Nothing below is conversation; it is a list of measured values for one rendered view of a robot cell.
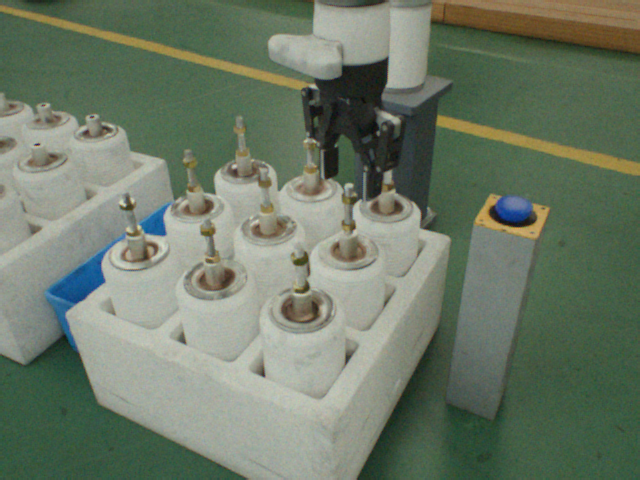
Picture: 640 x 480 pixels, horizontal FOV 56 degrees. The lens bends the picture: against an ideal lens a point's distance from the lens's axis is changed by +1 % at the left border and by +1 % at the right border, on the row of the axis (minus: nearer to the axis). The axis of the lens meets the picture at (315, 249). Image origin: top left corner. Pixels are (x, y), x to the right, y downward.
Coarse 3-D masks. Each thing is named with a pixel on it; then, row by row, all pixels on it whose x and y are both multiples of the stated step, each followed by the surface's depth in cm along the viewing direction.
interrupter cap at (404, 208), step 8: (376, 200) 83; (400, 200) 83; (408, 200) 83; (360, 208) 81; (368, 208) 81; (376, 208) 82; (400, 208) 82; (408, 208) 81; (368, 216) 80; (376, 216) 80; (384, 216) 80; (392, 216) 80; (400, 216) 80; (408, 216) 80
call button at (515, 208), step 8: (504, 200) 68; (512, 200) 68; (520, 200) 68; (528, 200) 68; (496, 208) 68; (504, 208) 67; (512, 208) 67; (520, 208) 67; (528, 208) 67; (504, 216) 67; (512, 216) 66; (520, 216) 66
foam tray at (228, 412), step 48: (432, 240) 88; (432, 288) 86; (96, 336) 76; (144, 336) 73; (384, 336) 72; (96, 384) 84; (144, 384) 77; (192, 384) 70; (240, 384) 66; (336, 384) 66; (384, 384) 76; (192, 432) 77; (240, 432) 71; (288, 432) 66; (336, 432) 63
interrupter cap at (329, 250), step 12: (324, 240) 75; (336, 240) 75; (360, 240) 75; (324, 252) 74; (336, 252) 74; (360, 252) 74; (372, 252) 73; (336, 264) 72; (348, 264) 71; (360, 264) 71
